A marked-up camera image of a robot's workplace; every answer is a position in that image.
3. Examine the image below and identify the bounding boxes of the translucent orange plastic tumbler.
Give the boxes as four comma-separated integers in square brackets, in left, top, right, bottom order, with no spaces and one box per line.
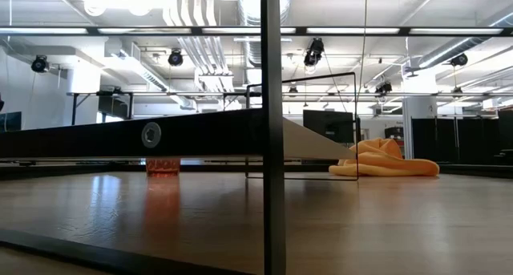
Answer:
[145,158,181,177]

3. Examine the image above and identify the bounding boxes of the black computer monitor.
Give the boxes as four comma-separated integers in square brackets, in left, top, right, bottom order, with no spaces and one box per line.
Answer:
[302,109,356,144]

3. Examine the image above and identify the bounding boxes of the silver hex bolt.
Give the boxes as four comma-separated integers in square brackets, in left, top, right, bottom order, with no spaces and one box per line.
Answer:
[140,121,163,149]

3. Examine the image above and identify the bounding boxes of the yellow cloth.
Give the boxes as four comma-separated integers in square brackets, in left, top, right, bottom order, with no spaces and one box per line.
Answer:
[328,137,441,178]

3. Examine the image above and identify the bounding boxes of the black red tool cabinet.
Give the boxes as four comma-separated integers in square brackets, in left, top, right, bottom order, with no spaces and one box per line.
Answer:
[384,126,405,148]

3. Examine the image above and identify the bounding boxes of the black room partition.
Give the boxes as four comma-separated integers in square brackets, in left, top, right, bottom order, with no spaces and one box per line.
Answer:
[411,110,513,165]

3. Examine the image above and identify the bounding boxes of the black ceiling camera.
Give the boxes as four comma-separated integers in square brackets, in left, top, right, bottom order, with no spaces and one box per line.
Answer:
[450,52,469,67]
[375,80,394,95]
[303,37,325,68]
[168,48,184,67]
[30,55,50,74]

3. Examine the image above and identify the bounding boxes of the hanging black cable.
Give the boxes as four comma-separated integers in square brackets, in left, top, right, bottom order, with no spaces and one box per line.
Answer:
[357,0,369,107]

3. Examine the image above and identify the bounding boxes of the black rig frame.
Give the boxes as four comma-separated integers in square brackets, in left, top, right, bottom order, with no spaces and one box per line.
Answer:
[0,25,513,38]

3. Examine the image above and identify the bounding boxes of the black background table frame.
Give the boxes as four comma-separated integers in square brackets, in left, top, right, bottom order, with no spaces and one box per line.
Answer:
[66,87,135,126]

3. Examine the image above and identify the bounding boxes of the black table edge rail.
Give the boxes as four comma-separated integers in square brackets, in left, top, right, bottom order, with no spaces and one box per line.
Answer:
[0,159,513,180]

